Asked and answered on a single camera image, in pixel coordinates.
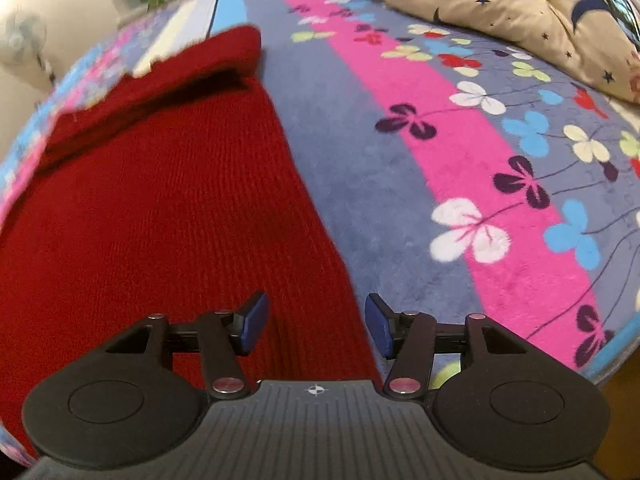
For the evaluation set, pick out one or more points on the cream star pattern duvet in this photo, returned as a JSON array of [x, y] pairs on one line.
[[594, 41]]

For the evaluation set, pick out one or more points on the white standing fan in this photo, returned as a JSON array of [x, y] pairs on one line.
[[23, 37]]

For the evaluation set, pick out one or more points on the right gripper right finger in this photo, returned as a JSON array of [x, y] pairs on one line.
[[490, 393]]

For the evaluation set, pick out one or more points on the dark red knit sweater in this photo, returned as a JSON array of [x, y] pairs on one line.
[[176, 194]]

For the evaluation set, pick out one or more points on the colourful floral bed blanket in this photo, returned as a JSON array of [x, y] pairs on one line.
[[454, 174]]

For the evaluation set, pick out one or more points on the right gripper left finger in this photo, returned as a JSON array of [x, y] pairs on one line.
[[144, 391]]

